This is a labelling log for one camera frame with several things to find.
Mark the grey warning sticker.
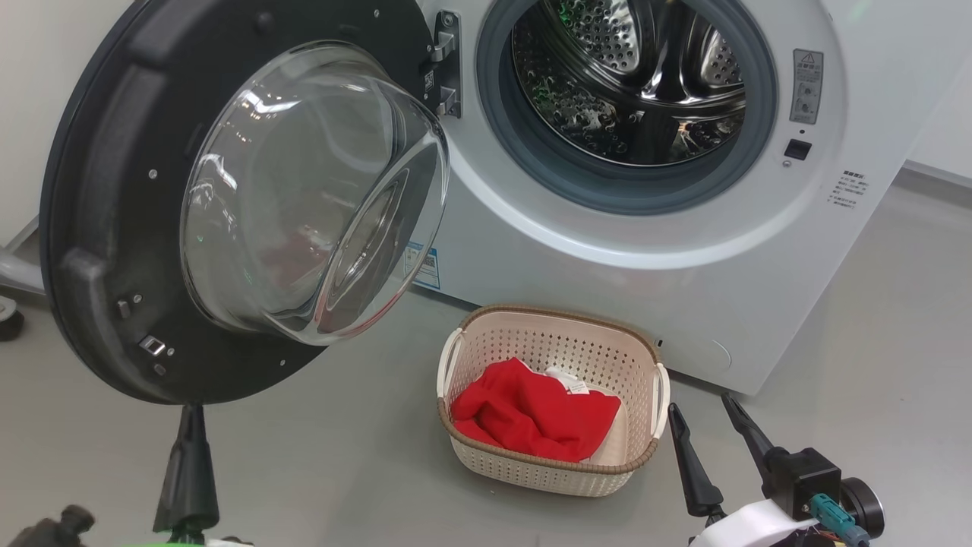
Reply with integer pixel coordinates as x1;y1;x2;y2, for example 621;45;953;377
789;49;825;125

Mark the blue energy label sticker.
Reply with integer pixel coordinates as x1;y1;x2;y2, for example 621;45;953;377
406;242;442;291

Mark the grey rubber door gasket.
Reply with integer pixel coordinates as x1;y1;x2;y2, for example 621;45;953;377
476;0;780;217

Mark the round filter cover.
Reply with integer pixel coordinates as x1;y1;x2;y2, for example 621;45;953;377
655;337;734;375

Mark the cream perforated laundry basket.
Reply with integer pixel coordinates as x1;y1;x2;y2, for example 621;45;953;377
437;305;671;498

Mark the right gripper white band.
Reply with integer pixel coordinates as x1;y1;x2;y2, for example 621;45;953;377
667;393;825;547

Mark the dark round washing machine door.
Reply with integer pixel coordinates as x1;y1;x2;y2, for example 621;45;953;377
39;0;464;406

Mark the steel washing drum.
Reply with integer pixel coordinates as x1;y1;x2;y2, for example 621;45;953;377
512;0;750;167

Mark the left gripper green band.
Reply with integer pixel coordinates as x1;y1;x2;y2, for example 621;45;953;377
125;404;229;547

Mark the metal door hinge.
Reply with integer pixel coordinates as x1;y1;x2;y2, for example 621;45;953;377
428;9;463;119

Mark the red garment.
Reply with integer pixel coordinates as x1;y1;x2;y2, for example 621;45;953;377
450;358;623;464

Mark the grey stand leg with caster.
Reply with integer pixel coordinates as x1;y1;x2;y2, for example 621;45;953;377
0;246;47;343

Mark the white washing machine body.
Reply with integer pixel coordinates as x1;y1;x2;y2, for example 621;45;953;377
402;0;972;397

